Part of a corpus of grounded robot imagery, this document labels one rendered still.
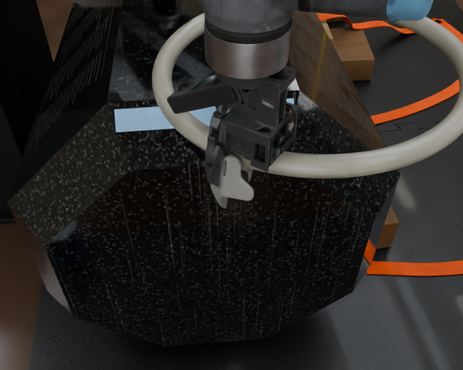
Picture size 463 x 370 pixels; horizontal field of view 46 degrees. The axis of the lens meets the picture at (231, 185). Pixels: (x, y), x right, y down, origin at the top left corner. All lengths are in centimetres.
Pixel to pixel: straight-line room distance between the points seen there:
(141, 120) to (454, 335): 107
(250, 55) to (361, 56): 176
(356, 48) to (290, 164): 171
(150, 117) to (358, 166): 40
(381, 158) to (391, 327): 97
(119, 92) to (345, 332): 93
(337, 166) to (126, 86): 44
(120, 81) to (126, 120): 8
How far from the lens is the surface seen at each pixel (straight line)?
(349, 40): 240
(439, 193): 196
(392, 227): 168
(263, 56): 56
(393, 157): 70
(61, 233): 108
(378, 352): 157
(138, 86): 97
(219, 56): 57
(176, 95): 68
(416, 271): 173
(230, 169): 68
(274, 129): 62
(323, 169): 67
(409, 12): 54
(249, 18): 54
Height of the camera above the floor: 138
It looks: 47 degrees down
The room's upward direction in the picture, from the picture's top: straight up
